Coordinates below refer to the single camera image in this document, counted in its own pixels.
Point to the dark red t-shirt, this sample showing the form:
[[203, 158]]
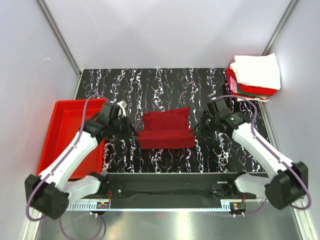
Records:
[[166, 130]]

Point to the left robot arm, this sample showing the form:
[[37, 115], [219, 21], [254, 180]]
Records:
[[50, 193]]

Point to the right aluminium frame post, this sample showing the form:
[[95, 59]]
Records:
[[280, 26]]

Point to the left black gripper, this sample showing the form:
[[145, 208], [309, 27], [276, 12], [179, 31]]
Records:
[[130, 130]]

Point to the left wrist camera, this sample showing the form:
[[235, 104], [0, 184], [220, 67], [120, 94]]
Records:
[[122, 111]]

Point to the red plastic bin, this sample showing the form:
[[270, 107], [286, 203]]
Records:
[[65, 122]]

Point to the left connector board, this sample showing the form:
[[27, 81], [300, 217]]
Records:
[[103, 205]]

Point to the pink folded t-shirt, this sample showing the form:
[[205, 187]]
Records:
[[233, 84]]

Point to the right connector board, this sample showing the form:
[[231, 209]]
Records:
[[239, 206]]

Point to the red folded t-shirt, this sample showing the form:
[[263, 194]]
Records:
[[250, 90]]

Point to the white folded t-shirt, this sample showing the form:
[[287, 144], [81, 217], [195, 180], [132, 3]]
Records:
[[257, 71]]

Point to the cream folded t-shirt bottom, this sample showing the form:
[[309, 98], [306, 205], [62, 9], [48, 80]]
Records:
[[251, 98]]

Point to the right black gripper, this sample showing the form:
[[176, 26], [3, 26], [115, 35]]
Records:
[[199, 130]]

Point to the aluminium frame post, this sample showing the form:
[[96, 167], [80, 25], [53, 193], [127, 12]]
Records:
[[58, 35], [280, 26]]

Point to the left aluminium frame post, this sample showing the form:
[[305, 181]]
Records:
[[58, 35]]

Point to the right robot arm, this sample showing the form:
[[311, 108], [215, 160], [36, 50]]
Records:
[[286, 181]]

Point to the white slotted cable duct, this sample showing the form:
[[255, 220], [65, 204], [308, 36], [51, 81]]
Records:
[[149, 206]]

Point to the connector board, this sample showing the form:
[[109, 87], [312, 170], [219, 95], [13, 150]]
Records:
[[103, 205], [239, 206]]

